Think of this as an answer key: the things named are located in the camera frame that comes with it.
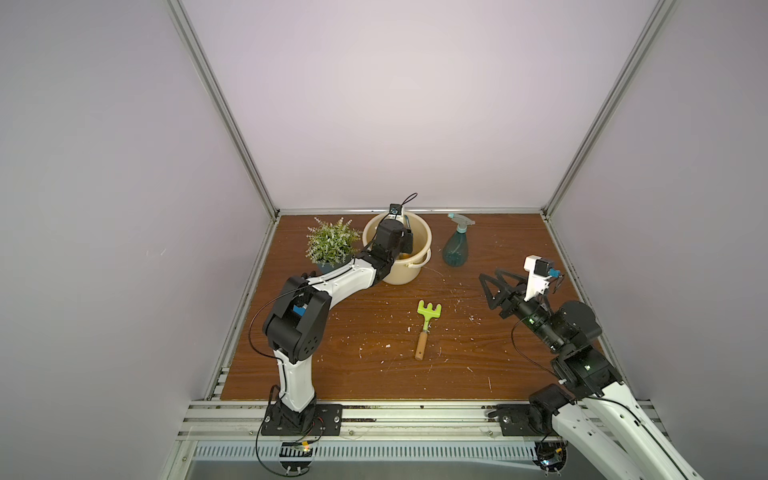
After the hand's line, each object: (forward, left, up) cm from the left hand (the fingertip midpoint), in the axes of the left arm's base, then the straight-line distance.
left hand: (410, 225), depth 91 cm
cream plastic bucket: (-9, +1, -12) cm, 15 cm away
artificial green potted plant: (-7, +24, -1) cm, 25 cm away
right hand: (-25, -18, +13) cm, 33 cm away
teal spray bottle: (+2, -17, -13) cm, 21 cm away
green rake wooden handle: (-20, -6, -18) cm, 28 cm away
